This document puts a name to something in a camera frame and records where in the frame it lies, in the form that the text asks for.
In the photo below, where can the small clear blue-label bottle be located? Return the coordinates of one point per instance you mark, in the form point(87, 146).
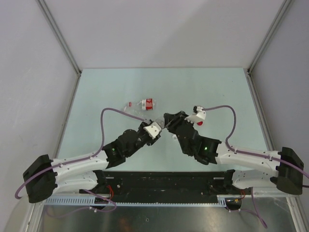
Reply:
point(160, 121)

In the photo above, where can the clear red-label bottle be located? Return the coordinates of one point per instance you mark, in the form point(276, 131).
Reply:
point(148, 104)

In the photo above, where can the white bottle cap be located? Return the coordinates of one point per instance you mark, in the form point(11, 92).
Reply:
point(173, 137)

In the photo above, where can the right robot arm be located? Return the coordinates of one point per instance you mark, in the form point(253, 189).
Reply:
point(281, 169)

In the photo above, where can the aluminium frame post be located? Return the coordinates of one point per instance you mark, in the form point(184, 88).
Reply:
point(58, 34)
point(278, 19)

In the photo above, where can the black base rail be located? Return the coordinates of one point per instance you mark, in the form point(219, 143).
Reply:
point(166, 187)

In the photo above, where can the left aluminium frame post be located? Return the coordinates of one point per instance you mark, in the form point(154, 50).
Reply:
point(58, 34)

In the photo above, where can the large clear unlabeled bottle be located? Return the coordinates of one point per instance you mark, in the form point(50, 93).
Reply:
point(137, 111)

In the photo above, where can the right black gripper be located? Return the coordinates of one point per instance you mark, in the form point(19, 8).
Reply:
point(172, 120)

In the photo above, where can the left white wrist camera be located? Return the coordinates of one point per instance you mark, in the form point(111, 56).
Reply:
point(153, 130)

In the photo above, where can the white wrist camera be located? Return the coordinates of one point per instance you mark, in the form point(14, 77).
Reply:
point(153, 130)
point(199, 115)

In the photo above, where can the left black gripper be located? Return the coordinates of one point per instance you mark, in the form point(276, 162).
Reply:
point(149, 142)

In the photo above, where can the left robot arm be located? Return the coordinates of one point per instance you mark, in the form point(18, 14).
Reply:
point(46, 176)

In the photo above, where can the right aluminium frame post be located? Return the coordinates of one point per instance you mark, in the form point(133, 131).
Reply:
point(278, 19)

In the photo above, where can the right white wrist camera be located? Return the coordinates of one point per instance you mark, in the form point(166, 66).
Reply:
point(199, 115)

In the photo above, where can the grey slotted cable duct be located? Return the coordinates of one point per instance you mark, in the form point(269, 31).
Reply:
point(95, 201)

